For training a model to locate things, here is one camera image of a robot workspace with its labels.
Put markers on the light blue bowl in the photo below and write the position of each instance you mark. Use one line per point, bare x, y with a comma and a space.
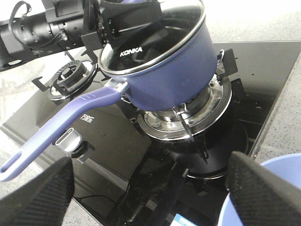
279, 188

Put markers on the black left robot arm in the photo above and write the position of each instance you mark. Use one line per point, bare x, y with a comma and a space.
66, 24

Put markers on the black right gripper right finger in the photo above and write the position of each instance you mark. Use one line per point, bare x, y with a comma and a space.
261, 193

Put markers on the blue white energy label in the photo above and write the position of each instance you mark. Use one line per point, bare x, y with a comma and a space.
179, 220

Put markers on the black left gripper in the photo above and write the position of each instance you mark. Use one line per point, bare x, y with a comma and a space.
115, 23

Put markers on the black glass gas stove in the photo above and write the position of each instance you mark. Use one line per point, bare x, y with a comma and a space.
124, 177

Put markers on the black left gas burner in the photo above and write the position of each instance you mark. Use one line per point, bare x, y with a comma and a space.
71, 80

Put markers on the black right pot support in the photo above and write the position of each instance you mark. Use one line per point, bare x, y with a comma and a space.
226, 58

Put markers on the black gas burner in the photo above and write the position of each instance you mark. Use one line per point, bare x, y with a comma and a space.
191, 118
71, 80

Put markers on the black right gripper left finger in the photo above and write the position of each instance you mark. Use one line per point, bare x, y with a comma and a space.
43, 201

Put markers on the silver stove control knob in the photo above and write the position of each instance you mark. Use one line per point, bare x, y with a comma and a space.
69, 141

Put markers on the black right gas burner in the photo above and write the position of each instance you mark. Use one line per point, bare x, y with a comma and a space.
191, 118

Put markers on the dark blue saucepan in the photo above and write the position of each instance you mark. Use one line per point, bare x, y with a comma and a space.
166, 64

